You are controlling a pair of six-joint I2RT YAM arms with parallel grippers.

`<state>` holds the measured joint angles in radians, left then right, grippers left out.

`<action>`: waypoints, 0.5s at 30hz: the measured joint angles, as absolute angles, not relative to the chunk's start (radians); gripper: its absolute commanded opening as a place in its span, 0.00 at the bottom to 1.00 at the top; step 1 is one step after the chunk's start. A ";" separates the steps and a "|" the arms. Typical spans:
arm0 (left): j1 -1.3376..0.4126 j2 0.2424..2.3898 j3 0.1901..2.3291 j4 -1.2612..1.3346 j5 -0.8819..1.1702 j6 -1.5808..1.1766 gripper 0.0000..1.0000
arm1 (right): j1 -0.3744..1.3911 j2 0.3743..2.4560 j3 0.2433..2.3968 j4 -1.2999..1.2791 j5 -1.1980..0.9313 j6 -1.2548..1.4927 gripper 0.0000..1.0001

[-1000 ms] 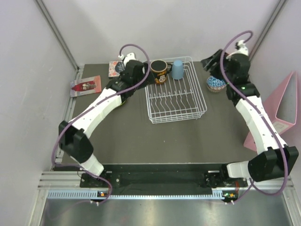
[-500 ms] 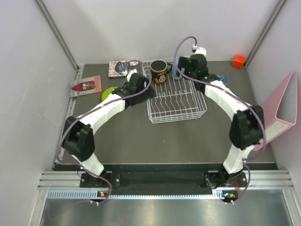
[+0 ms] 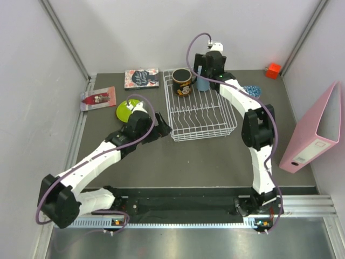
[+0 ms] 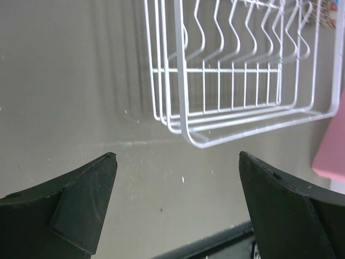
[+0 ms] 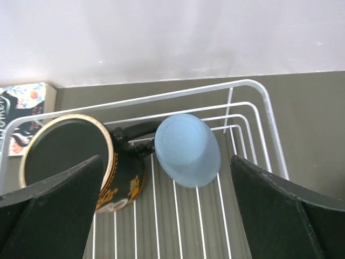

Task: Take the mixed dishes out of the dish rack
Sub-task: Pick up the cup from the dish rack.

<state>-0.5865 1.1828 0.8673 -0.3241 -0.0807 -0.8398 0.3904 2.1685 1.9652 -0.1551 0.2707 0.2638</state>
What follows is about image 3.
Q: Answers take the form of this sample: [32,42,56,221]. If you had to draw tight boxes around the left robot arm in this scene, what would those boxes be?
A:
[37,111,171,229]

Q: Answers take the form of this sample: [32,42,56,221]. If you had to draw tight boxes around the black skull mug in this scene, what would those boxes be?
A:
[172,68,194,97]

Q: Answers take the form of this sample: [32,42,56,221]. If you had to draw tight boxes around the green plate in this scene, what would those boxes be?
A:
[116,100,131,123]

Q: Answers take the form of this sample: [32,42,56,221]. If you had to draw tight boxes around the white wire dish rack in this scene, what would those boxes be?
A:
[162,70,237,142]

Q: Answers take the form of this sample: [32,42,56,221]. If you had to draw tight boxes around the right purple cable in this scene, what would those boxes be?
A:
[185,32,285,234]

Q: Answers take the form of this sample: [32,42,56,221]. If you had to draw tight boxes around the red cover booklet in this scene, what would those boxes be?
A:
[80,86,116,112]

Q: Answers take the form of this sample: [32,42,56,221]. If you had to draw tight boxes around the orange cube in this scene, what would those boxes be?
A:
[265,63,281,79]

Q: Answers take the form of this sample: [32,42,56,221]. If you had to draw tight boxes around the red white patterned bowl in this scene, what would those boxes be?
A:
[243,85,262,99]

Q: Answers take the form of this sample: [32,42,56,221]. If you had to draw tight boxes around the grey cable duct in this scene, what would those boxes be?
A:
[68,217,258,229]

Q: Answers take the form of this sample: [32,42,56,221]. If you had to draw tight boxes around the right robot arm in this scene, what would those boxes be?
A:
[194,51,277,216]

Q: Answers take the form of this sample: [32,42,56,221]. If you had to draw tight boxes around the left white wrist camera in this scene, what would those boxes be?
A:
[126,99,148,114]

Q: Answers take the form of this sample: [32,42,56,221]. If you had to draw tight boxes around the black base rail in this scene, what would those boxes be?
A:
[91,186,286,218]

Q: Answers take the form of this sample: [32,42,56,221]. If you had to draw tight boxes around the light blue cup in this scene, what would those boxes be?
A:
[196,77,210,92]

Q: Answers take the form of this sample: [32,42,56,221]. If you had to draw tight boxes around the pink ring binder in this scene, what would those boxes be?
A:
[279,81,341,173]

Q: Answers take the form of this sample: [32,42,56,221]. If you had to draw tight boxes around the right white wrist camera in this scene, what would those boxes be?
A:
[208,40,224,54]

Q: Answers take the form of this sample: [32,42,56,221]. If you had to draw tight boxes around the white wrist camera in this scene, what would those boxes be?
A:
[208,40,224,54]
[126,99,148,114]

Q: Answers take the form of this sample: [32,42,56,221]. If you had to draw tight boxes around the dark floral book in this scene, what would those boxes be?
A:
[124,68,159,91]

